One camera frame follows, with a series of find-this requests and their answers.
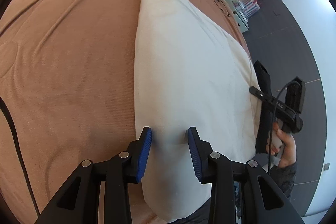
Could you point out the rust brown bed blanket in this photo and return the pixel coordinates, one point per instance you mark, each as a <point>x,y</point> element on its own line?
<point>67,78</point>

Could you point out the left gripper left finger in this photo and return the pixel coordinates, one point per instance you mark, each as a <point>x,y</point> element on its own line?
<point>77,200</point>

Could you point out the beige large garment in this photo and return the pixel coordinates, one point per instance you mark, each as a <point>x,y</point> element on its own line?
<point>189,72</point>

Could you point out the person right hand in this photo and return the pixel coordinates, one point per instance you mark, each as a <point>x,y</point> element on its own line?
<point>289,154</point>

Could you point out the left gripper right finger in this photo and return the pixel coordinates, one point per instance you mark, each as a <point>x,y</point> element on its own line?
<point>261,200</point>

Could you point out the white bedside box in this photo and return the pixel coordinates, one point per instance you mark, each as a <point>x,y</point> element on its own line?
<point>243,11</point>

